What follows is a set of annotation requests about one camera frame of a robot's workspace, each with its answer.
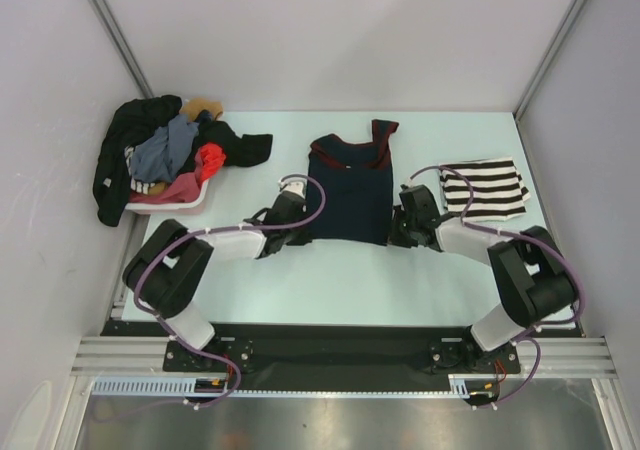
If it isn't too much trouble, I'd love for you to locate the navy maroon garment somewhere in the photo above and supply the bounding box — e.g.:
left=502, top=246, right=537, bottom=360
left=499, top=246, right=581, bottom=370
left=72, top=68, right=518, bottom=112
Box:
left=308, top=119, right=399, bottom=246

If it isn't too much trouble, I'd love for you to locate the black white striped tank top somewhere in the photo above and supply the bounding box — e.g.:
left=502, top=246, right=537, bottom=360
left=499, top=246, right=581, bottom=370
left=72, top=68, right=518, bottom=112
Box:
left=439, top=157, right=530, bottom=222

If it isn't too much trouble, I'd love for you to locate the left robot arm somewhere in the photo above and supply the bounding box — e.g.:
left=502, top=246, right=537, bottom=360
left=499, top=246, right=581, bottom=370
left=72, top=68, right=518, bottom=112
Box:
left=122, top=189, right=306, bottom=370

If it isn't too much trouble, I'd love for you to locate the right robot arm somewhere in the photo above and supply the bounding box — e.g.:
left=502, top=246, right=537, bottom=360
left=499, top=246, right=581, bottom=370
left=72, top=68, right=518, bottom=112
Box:
left=389, top=185, right=580, bottom=371

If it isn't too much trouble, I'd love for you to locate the red garment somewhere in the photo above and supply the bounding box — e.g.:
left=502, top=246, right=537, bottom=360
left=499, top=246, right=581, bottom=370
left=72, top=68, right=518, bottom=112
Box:
left=196, top=143, right=226, bottom=183

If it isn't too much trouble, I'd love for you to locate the pink plastic basket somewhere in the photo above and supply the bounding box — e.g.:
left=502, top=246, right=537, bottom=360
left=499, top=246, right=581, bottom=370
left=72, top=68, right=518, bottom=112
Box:
left=125, top=181, right=209, bottom=215

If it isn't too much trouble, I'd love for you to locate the pink garment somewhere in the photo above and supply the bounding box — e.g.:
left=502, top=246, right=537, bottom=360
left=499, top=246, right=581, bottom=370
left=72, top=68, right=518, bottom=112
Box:
left=129, top=169, right=202, bottom=205

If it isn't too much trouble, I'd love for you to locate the grey blue garment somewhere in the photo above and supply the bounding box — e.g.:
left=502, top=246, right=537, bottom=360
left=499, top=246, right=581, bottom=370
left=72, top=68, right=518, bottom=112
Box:
left=130, top=114, right=199, bottom=183

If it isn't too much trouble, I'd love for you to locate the tan garment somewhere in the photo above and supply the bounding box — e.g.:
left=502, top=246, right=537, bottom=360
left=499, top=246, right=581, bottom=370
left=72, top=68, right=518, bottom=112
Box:
left=180, top=97, right=224, bottom=121

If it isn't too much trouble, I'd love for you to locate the brown white striped garment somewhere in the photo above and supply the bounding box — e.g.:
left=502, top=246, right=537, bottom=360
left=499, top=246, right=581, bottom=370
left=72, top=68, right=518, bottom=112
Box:
left=123, top=145, right=156, bottom=194

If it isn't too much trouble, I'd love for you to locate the black garment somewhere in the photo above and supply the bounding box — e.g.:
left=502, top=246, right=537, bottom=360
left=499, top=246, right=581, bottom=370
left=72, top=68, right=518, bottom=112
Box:
left=92, top=94, right=274, bottom=227

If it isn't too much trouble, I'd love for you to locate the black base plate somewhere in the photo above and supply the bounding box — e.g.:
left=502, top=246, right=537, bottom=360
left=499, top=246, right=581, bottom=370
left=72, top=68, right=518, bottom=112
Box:
left=99, top=319, right=584, bottom=394

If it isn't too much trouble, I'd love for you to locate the white slotted cable duct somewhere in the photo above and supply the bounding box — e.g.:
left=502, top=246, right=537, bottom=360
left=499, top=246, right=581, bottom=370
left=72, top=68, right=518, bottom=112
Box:
left=92, top=371, right=498, bottom=399

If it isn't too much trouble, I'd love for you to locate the aluminium frame rail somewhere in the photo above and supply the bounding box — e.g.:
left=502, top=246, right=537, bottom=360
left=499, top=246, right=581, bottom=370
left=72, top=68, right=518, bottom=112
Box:
left=71, top=336, right=168, bottom=377

